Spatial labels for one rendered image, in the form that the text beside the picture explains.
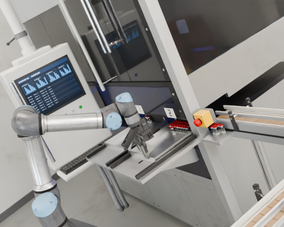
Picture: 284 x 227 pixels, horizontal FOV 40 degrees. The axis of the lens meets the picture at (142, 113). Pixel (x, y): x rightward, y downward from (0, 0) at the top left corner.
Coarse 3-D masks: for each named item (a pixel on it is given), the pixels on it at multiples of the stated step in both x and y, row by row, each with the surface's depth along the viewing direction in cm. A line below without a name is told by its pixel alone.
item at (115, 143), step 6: (150, 126) 250; (156, 126) 237; (162, 126) 239; (120, 132) 253; (126, 132) 255; (114, 138) 251; (120, 138) 252; (108, 144) 243; (114, 144) 247; (120, 144) 243; (132, 144) 229; (120, 150) 231
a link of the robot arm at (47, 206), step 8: (48, 192) 184; (40, 200) 180; (48, 200) 177; (56, 200) 180; (32, 208) 178; (40, 208) 175; (48, 208) 176; (56, 208) 179; (40, 216) 176; (48, 216) 176; (56, 216) 178; (64, 216) 182; (48, 224) 177; (56, 224) 178
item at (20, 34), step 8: (0, 0) 250; (8, 0) 253; (8, 8) 252; (8, 16) 253; (16, 16) 256; (16, 24) 255; (16, 32) 256; (24, 32) 258; (24, 40) 258; (24, 48) 260; (32, 48) 260
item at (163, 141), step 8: (168, 128) 231; (160, 136) 227; (168, 136) 223; (176, 136) 218; (184, 136) 205; (152, 144) 222; (160, 144) 217; (168, 144) 213; (176, 144) 203; (136, 152) 212; (152, 152) 212; (160, 152) 208; (152, 160) 199
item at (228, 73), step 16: (16, 0) 328; (32, 0) 298; (48, 0) 273; (64, 0) 252; (32, 16) 316; (64, 16) 264; (272, 32) 224; (80, 48) 271; (240, 48) 212; (256, 48) 219; (272, 48) 225; (208, 64) 202; (224, 64) 208; (240, 64) 213; (256, 64) 219; (272, 64) 226; (96, 80) 277; (192, 80) 197; (208, 80) 203; (224, 80) 208; (240, 80) 214; (208, 96) 203
